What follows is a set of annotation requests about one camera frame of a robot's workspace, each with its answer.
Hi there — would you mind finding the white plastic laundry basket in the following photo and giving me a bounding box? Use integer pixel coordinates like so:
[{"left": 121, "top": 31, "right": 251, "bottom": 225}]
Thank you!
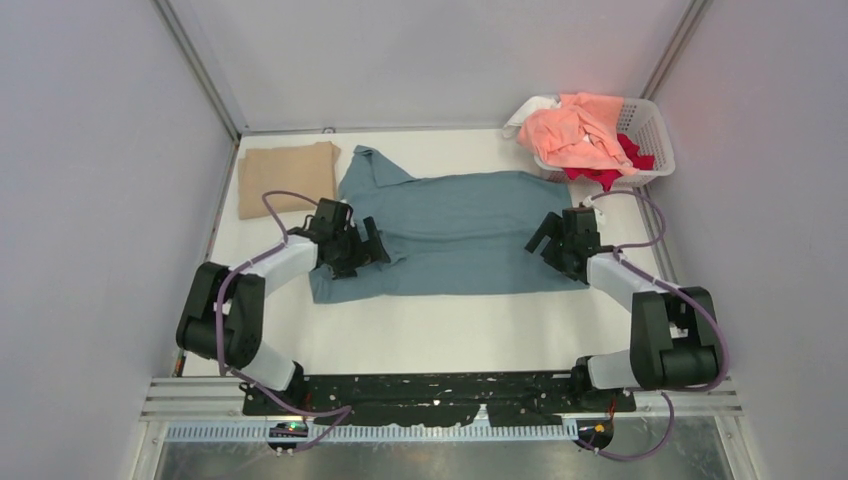
[{"left": 530, "top": 97, "right": 675, "bottom": 188}]

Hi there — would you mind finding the blue-grey polo t-shirt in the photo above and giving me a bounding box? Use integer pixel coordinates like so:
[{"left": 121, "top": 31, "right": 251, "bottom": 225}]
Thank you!
[{"left": 309, "top": 146, "right": 583, "bottom": 304}]

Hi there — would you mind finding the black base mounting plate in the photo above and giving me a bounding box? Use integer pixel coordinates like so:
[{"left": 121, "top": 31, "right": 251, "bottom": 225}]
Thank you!
[{"left": 240, "top": 370, "right": 636, "bottom": 427}]

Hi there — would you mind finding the red t-shirt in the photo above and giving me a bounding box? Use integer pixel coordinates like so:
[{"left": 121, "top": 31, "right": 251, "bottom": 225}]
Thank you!
[{"left": 564, "top": 133, "right": 656, "bottom": 192}]

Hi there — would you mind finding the folded tan t-shirt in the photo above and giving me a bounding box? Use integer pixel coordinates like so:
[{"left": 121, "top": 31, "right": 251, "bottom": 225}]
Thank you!
[{"left": 236, "top": 141, "right": 340, "bottom": 220}]

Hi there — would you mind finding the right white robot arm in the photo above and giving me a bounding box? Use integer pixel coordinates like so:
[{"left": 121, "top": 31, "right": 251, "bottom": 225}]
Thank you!
[{"left": 525, "top": 207, "right": 726, "bottom": 411}]

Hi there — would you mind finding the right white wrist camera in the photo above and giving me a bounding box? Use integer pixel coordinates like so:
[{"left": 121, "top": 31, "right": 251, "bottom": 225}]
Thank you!
[{"left": 580, "top": 196, "right": 606, "bottom": 224}]

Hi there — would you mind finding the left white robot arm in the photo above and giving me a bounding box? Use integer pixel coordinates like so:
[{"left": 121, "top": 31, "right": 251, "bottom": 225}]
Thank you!
[{"left": 176, "top": 198, "right": 390, "bottom": 414}]

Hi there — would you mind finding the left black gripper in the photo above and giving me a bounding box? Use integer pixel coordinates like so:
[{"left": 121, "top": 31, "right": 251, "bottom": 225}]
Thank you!
[{"left": 328, "top": 218, "right": 388, "bottom": 280}]

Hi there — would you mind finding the salmon pink t-shirt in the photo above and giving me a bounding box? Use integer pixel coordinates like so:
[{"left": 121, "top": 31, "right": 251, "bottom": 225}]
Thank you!
[{"left": 516, "top": 92, "right": 638, "bottom": 176}]

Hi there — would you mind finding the white t-shirt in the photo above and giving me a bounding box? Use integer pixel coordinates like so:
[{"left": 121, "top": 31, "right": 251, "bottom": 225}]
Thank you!
[{"left": 501, "top": 95, "right": 561, "bottom": 139}]

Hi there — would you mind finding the aluminium front rail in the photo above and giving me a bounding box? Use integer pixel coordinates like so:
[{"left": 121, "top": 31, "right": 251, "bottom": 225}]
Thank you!
[{"left": 140, "top": 377, "right": 743, "bottom": 450}]

